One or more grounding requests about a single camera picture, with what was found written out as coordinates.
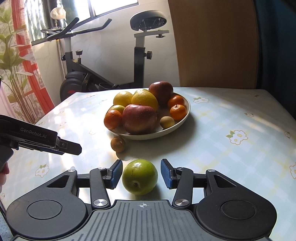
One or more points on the yellow lemon right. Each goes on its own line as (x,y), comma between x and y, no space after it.
(145,98)

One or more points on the orange tangerine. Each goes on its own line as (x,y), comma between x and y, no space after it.
(178,112)
(112,119)
(176,99)

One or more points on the orange tangerine left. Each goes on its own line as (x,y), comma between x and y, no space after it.
(112,119)

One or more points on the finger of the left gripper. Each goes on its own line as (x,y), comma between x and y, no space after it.
(60,147)

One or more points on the wooden board panel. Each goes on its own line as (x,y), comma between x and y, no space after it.
(216,42)

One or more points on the black exercise bike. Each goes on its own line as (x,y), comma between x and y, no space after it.
(80,78)

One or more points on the dark framed window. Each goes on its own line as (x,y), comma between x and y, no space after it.
(40,16)

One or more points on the orange tangerine front right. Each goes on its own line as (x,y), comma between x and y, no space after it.
(178,112)

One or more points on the tan kiwi fruit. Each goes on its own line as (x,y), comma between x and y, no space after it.
(166,122)

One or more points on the large red apple front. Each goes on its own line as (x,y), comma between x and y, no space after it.
(139,119)

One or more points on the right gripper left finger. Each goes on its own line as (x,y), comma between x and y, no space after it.
(98,181)

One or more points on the small brown round fruit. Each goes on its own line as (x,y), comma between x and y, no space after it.
(118,144)

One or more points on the dark teal curtain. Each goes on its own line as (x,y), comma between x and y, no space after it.
(276,63)

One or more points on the orange tangerine back right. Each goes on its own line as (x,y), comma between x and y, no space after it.
(176,99)

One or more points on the cream round plate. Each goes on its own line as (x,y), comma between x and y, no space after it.
(158,131)

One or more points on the person's left hand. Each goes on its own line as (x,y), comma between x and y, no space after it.
(3,175)

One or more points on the small yellow-green fruit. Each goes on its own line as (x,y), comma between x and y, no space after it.
(119,108)

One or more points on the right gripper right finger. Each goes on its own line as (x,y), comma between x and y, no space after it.
(183,180)

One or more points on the green apple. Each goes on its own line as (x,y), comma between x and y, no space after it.
(140,177)

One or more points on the white cloth ball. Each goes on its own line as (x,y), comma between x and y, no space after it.
(58,13)

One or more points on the yellow lemon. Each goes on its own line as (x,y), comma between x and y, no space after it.
(123,98)
(145,98)

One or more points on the floral red curtain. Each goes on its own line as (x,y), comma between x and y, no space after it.
(23,93)

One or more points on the yellow lemon left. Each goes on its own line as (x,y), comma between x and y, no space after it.
(123,98)

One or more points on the red apple back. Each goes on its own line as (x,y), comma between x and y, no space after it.
(162,90)

